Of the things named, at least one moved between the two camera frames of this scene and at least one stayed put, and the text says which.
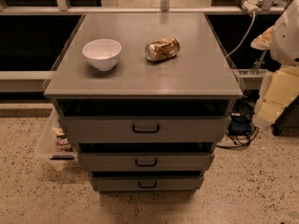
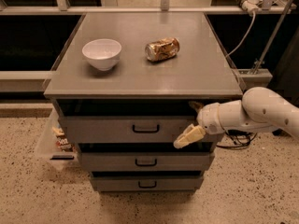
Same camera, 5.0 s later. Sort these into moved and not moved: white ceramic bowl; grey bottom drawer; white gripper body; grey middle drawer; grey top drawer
Moved: white gripper body
Not moved: grey bottom drawer; white ceramic bowl; grey top drawer; grey middle drawer
